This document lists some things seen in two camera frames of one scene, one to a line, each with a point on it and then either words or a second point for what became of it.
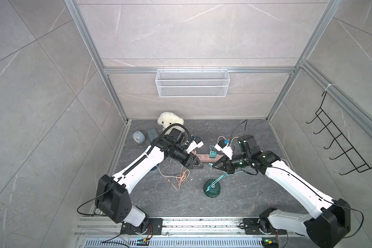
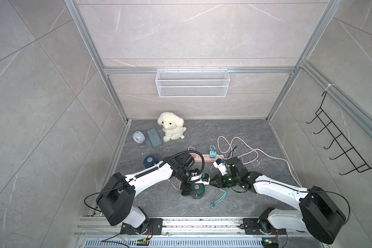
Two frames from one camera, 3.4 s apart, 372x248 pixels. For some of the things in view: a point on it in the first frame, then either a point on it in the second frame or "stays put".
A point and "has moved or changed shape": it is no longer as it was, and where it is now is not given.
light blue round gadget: (139, 137) stays put
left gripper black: (189, 164) to (185, 188)
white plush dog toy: (166, 119) stays put
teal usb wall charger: (213, 154) stays put
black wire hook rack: (359, 165) stays put
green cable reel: (214, 191) to (198, 190)
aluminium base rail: (107, 232) stays put
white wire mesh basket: (192, 83) stays put
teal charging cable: (225, 174) has moved or changed shape
